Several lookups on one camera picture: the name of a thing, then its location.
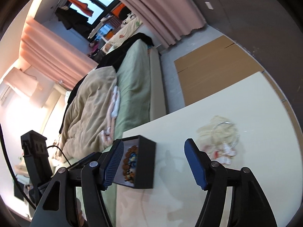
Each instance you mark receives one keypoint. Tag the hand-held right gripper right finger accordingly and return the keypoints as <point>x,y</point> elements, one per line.
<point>195,163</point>

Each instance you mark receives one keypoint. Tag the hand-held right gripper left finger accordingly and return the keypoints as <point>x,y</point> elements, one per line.
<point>113,163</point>

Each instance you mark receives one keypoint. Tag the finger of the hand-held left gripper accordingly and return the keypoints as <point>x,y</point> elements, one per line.
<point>82,162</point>

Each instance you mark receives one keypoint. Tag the black jewelry box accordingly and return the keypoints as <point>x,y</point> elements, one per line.
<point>145,160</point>

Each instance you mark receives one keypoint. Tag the white flower jewelry piece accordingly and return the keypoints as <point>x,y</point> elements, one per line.
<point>224,155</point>

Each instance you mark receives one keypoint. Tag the silver bangle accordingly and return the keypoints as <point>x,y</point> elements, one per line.
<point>214,128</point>

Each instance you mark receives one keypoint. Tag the beige duvet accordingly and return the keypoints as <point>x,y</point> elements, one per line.
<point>90,108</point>

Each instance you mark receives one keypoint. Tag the pink and white garment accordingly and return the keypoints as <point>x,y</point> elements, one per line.
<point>116,104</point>

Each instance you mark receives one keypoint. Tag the bed with green sheet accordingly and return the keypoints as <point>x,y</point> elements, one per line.
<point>135,80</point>

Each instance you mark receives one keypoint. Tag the flat cardboard sheet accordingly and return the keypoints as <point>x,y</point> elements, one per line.
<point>213,71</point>

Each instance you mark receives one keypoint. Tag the pink curtain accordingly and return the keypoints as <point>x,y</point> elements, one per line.
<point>161,9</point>
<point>59,52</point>

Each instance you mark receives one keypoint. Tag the black garment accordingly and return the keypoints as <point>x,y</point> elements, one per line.
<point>127,49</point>

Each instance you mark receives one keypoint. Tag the printed cream blanket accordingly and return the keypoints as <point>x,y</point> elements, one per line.
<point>125,30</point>

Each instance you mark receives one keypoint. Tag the hanging black clothes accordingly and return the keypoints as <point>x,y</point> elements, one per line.
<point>71,21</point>

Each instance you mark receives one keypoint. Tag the orange and black cushion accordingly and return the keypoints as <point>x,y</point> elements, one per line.
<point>122,11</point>

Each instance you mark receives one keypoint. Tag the hanging orange garment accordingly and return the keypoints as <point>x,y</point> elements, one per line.
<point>81,4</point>

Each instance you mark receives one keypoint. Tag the window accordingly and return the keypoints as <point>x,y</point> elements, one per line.
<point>99,2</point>

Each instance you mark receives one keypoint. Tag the white wall cloth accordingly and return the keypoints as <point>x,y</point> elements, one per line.
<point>23,85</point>

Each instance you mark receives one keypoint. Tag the white wall socket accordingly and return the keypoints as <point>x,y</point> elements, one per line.
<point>209,5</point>

